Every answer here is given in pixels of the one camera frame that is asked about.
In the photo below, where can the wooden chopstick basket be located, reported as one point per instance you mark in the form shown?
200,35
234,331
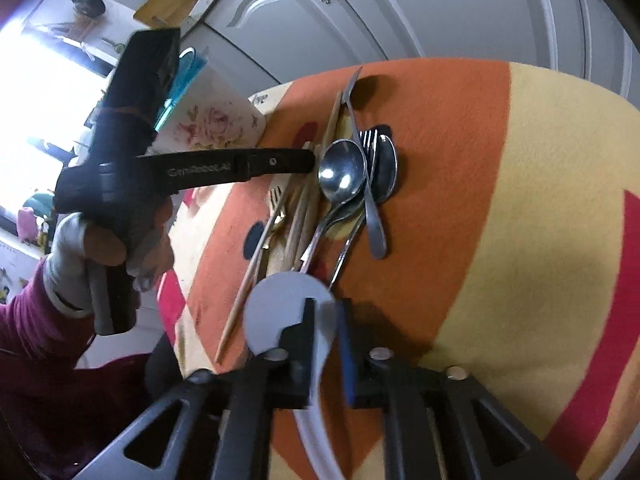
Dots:
82,30

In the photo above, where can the floral paper box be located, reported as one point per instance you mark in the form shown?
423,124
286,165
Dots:
215,120

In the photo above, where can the black hanging pan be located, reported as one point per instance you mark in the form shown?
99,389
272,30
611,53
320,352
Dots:
91,5

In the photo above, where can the person's left hand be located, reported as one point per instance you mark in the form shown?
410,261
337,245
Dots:
65,260

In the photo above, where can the white arched cabinet door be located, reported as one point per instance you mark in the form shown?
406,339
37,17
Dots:
320,35
475,10

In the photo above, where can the large metal spoon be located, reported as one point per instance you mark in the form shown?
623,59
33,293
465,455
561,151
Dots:
342,170

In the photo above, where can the dark metal spoon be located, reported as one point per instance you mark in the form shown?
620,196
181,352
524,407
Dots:
386,170

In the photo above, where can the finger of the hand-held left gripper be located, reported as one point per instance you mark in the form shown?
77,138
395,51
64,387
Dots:
225,165

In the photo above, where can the blue plastic cup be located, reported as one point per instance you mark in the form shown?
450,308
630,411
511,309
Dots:
187,77

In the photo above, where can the silver metal fork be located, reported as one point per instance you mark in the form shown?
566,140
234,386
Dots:
375,220

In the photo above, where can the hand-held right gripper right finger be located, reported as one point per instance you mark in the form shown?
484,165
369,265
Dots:
348,360

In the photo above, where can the person's left forearm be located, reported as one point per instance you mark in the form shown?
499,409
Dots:
35,340

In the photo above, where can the gold fork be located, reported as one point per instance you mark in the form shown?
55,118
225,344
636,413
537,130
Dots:
276,210

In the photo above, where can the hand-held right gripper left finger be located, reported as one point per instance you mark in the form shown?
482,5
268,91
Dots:
295,360

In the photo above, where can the white ceramic spoon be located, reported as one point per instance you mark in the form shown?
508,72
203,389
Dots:
280,310

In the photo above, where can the metal table knife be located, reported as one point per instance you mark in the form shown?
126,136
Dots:
352,92

